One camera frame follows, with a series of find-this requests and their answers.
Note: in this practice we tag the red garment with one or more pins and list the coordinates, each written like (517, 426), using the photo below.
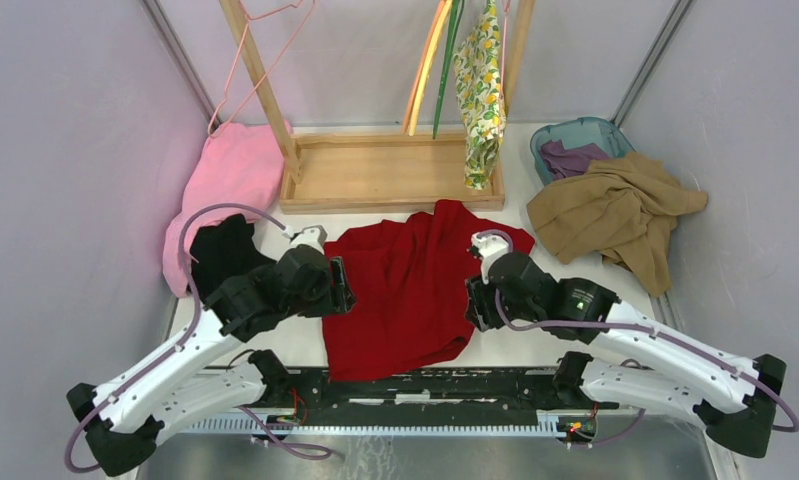
(408, 279)

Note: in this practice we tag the green wire hanger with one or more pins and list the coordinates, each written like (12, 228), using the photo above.
(455, 15)

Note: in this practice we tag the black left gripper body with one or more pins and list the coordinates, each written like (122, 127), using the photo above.
(337, 296)

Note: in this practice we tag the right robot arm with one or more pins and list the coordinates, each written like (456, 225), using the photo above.
(733, 399)

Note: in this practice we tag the wooden clothes rack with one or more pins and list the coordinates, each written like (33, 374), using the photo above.
(374, 172)

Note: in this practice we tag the teal plastic basket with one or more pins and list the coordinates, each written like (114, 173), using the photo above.
(578, 133)

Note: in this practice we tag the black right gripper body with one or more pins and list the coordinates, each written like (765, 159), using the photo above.
(484, 302)

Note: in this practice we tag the black cloth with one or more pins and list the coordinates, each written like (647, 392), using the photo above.
(223, 251)

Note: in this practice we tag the pink garment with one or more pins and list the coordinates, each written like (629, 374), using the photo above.
(243, 165)

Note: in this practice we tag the tan garment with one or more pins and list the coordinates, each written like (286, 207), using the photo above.
(624, 209)

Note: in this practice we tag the purple cloth in basket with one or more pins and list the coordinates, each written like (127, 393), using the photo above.
(564, 162)

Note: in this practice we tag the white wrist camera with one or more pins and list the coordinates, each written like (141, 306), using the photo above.
(312, 236)
(488, 246)

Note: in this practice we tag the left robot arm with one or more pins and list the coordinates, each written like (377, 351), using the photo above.
(124, 420)

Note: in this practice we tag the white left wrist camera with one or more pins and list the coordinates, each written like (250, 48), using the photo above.
(312, 236)

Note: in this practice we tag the pink hanger on rack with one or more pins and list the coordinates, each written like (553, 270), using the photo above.
(240, 22)

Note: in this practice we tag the yellow wooden hanger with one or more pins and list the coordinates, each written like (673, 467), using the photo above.
(411, 115)

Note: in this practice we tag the lemon print skirt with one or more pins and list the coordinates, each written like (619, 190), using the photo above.
(476, 63)

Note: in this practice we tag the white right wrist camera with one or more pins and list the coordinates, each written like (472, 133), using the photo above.
(488, 246)

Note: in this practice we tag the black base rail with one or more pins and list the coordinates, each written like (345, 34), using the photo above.
(428, 399)

